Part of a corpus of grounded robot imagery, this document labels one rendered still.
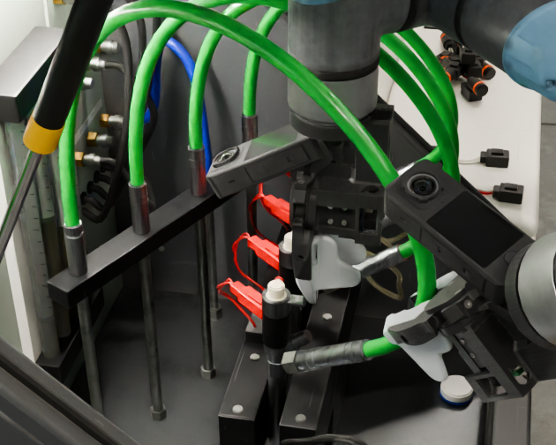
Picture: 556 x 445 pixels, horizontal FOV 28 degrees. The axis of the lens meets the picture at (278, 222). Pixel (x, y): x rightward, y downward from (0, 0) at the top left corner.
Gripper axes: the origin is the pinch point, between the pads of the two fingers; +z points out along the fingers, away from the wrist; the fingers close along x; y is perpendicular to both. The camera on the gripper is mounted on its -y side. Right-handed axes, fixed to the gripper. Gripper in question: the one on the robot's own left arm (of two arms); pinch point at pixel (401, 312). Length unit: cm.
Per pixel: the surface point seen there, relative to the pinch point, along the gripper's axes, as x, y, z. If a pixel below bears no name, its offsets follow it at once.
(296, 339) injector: 0.3, -0.6, 22.4
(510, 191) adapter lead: 42, 5, 38
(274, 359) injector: -1.9, -0.1, 25.1
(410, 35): 28.2, -17.4, 16.2
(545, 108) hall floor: 192, 23, 210
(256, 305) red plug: -0.6, -5.5, 23.2
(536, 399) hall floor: 83, 62, 138
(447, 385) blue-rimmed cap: 19.1, 18.2, 40.0
